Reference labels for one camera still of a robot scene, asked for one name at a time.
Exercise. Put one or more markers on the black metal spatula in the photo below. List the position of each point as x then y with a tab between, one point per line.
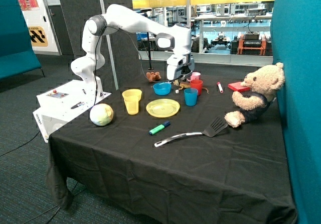
216	126

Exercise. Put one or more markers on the pastel plush ball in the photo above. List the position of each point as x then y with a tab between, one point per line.
101	114

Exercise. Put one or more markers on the blue plastic cup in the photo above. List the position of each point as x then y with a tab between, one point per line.
190	95

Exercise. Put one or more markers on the red white marker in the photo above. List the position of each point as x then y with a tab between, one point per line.
220	87

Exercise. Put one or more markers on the blue plastic bowl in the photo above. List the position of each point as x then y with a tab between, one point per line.
162	88

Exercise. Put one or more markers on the yellow plastic cup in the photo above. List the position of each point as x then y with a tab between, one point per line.
132	105

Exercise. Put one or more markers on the brown plush toy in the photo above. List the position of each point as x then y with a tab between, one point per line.
153	76

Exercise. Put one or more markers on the pink white mug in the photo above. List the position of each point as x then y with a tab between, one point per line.
194	76

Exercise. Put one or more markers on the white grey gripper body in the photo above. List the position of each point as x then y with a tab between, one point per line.
180	66

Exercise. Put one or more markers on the yellow black warning sign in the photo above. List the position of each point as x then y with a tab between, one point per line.
38	36

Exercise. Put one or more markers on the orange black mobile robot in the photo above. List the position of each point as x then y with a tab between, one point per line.
252	43

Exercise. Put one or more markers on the teal partition wall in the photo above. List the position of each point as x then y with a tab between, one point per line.
295	31

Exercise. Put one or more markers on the yellow plastic plate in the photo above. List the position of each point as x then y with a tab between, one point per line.
163	108

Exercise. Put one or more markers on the black tablecloth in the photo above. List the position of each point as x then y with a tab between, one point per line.
239	176

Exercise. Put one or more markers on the green highlighter marker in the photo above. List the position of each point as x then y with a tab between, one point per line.
159	128

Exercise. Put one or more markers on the teal sofa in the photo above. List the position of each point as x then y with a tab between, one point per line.
17	55

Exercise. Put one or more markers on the beige teddy bear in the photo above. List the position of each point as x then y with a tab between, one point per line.
264	84

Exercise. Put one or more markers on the red flat box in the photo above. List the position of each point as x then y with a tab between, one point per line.
236	86

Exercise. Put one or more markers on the black stand pole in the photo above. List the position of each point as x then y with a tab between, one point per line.
144	12

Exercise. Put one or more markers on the toy lizard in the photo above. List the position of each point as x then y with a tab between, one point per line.
183	85

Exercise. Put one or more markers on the red plastic cup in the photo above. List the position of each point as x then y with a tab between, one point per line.
197	84

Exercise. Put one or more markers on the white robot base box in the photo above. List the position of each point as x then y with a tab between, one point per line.
55	105

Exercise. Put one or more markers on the black pen on base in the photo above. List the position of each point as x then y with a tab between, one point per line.
77	105

